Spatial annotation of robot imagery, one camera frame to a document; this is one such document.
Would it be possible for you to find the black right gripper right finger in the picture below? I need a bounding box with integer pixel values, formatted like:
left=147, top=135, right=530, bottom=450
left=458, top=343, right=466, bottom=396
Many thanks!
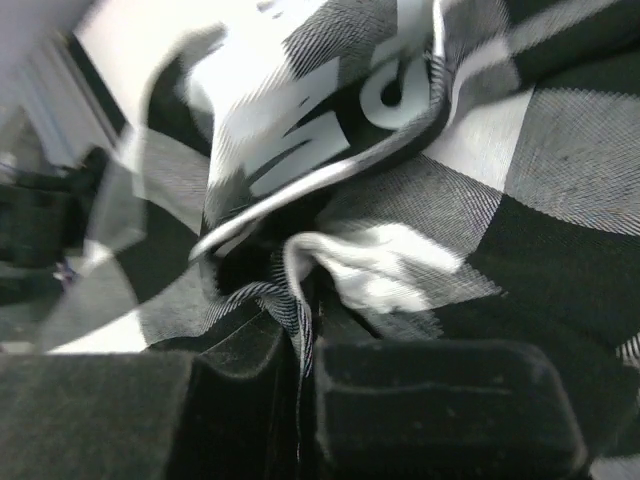
left=314, top=298, right=588, bottom=479

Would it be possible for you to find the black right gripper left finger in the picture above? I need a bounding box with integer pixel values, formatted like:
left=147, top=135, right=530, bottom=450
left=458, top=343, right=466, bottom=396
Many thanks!
left=1, top=309, right=296, bottom=479

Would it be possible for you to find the black white checkered shirt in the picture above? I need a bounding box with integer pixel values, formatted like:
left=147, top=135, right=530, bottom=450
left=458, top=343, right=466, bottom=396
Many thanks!
left=39, top=1, right=639, bottom=479

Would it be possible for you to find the aluminium rail base frame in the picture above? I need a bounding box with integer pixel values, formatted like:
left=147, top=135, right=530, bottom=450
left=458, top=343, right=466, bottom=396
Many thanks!
left=1, top=35, right=124, bottom=305

